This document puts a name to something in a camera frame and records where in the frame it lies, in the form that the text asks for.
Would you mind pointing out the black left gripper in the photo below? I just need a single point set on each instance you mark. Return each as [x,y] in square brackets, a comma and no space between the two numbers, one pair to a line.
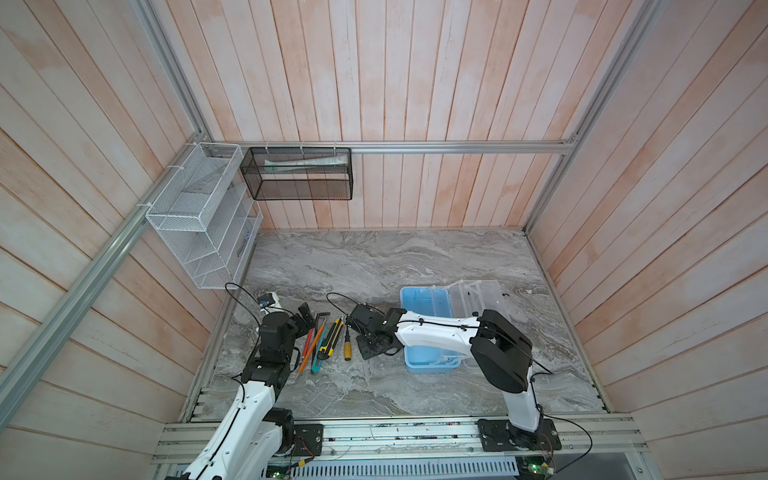
[295,320]

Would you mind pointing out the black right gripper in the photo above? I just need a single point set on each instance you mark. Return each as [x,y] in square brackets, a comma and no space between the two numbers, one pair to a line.
[363,350]

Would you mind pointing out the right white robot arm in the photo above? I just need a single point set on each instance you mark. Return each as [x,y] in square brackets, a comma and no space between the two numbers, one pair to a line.
[502,352]

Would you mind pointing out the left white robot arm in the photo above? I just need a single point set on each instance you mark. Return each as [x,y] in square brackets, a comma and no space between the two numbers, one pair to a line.
[253,429]

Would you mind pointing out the orange pencil tool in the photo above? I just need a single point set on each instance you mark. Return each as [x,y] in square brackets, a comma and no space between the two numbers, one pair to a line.
[310,348]

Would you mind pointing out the grey hex key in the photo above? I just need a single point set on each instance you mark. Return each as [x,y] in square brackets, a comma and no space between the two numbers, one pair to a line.
[321,318]

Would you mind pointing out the yellow black utility knife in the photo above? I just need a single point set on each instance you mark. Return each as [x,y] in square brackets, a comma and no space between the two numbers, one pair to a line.
[331,338]

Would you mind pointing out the teal utility knife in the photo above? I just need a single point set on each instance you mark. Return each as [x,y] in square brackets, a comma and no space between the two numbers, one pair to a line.
[316,361]

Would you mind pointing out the red handled tool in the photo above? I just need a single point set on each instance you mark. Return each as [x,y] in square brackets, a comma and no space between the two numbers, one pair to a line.
[308,342]

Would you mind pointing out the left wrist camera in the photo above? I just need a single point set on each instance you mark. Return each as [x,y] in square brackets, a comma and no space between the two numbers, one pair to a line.
[268,302]

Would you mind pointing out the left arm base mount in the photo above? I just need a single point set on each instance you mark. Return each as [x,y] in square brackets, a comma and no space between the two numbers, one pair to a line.
[303,440]

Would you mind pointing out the white wire mesh shelf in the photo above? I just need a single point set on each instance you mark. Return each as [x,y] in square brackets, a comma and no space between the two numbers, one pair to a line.
[207,217]

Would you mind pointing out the black wire mesh basket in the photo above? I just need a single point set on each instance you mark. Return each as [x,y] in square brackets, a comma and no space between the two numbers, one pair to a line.
[298,173]

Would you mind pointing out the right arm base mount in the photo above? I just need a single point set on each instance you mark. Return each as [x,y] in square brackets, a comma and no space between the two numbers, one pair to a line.
[502,436]

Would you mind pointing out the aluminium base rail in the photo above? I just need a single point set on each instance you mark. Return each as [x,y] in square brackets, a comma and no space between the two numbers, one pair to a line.
[428,448]

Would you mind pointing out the aluminium frame rail back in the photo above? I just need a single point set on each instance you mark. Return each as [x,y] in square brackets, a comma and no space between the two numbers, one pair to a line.
[427,147]

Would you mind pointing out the aluminium frame rail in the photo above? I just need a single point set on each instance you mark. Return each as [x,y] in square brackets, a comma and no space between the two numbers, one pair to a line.
[427,147]
[28,366]
[642,23]

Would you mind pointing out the aluminium frame rail left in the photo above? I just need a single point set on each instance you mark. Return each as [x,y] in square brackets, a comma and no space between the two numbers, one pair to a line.
[28,366]

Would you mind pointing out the aluminium frame rail right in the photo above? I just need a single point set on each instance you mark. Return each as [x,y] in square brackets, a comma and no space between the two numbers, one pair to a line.
[642,23]

